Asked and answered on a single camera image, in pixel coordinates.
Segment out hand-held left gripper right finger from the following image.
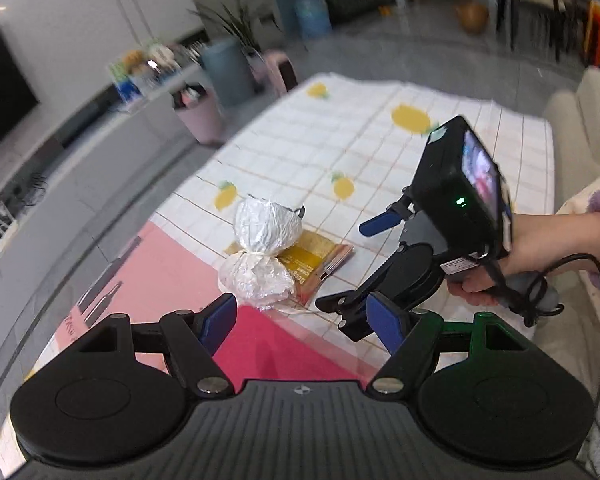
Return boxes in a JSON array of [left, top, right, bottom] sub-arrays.
[[366, 292, 537, 396]]

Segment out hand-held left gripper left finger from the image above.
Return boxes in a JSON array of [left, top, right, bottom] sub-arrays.
[[64, 292, 239, 397]]

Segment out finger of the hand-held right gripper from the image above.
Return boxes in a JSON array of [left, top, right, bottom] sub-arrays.
[[315, 280, 381, 344], [358, 195, 417, 239]]

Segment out crinkled clear plastic bag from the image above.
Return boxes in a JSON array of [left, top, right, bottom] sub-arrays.
[[218, 196, 305, 312]]

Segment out person's right forearm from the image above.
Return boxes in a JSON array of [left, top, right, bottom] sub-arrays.
[[552, 170, 600, 281]]

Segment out person's right hand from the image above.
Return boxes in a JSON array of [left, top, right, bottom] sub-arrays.
[[447, 212, 561, 307]]

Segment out yellow brown snack packet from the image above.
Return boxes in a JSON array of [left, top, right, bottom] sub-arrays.
[[225, 230, 355, 307]]

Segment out beige sofa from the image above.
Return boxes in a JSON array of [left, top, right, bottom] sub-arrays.
[[522, 67, 600, 361]]

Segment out brown round basket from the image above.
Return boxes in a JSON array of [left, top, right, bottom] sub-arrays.
[[455, 1, 490, 35]]

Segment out small pink heater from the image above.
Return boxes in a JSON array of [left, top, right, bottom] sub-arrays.
[[252, 50, 299, 99]]

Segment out pink trash bin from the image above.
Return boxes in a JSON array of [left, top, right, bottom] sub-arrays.
[[172, 82, 226, 145]]

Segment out white marble television cabinet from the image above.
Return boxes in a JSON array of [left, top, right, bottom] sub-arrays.
[[0, 60, 222, 283]]

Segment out grey trash can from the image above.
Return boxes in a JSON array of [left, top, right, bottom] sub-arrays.
[[200, 40, 256, 109]]

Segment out blue water bottle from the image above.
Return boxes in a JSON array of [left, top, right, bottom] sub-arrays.
[[294, 0, 333, 40]]

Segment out tall leafy potted plant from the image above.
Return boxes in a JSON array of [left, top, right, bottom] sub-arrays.
[[187, 0, 282, 57]]

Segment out green printed card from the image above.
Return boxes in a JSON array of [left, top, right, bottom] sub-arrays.
[[108, 55, 147, 107]]

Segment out black cable bundle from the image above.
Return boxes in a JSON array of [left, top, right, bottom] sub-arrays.
[[9, 172, 49, 209]]

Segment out black wall television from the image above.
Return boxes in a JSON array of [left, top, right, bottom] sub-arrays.
[[0, 12, 40, 167]]

